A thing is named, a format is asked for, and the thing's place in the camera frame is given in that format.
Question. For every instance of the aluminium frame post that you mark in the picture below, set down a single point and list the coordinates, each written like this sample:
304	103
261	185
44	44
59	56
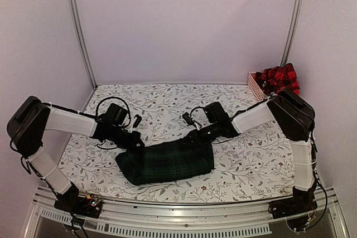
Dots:
81	42
297	4

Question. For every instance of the front aluminium rail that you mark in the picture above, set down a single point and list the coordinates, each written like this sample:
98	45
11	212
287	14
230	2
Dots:
131	218

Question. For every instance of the pink plastic basket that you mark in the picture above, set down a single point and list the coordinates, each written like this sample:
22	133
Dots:
255	88

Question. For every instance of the floral patterned table mat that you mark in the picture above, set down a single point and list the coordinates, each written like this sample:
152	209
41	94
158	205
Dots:
259	164

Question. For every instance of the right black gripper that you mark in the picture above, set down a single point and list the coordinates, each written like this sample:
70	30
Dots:
196	137

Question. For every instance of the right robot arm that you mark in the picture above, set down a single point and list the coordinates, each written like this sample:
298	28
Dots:
295	117

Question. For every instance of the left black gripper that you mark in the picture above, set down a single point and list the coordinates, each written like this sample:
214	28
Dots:
135	137

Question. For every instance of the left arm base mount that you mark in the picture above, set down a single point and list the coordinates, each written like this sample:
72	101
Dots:
88	206

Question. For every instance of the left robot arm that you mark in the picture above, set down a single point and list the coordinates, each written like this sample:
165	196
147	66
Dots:
35	121

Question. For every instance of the dark green plaid skirt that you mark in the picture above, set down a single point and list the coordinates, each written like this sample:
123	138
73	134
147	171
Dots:
165	162

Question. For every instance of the right aluminium frame post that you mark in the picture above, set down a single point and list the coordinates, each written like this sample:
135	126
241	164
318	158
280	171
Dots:
297	4

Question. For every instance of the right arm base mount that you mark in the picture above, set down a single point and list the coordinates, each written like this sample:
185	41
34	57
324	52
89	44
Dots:
301	202

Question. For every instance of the left aluminium frame post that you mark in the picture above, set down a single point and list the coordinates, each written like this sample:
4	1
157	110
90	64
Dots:
81	42

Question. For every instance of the red black plaid shirt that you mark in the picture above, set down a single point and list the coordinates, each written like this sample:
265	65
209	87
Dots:
276	79

